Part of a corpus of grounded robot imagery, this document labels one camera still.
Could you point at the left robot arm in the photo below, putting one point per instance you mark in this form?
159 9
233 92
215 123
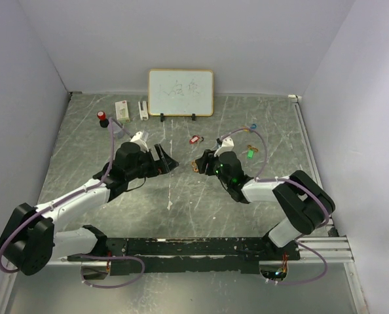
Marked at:
33 236

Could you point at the small whiteboard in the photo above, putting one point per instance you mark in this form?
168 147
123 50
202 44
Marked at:
180 92

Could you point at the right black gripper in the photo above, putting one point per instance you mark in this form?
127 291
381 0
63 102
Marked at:
207 157

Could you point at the red tag key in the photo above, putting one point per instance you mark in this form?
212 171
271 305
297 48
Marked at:
194 139

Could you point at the green tag key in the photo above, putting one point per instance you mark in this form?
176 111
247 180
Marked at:
250 153

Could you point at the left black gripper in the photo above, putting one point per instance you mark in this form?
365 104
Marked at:
164 161

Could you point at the white green box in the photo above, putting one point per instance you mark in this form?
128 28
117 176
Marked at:
121 111

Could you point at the red black stamp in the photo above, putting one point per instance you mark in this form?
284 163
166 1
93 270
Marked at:
103 120

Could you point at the right aluminium side rail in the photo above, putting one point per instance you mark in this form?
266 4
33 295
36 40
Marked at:
353 287

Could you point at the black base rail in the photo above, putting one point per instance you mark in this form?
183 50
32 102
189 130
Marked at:
202 254

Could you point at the orange S carabiner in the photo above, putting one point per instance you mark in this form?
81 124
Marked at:
194 166

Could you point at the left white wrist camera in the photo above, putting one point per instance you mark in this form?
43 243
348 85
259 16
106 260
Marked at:
140 139

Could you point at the clear plastic cup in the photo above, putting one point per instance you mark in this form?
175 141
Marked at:
118 131

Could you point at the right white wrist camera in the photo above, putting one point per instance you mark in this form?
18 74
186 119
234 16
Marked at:
224 145

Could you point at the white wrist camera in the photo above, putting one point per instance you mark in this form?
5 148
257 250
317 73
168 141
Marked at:
224 145
140 139

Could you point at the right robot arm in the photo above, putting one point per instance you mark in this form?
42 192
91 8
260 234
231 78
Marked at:
306 206

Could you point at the gold S carabiner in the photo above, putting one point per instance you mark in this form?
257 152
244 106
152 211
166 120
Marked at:
251 147

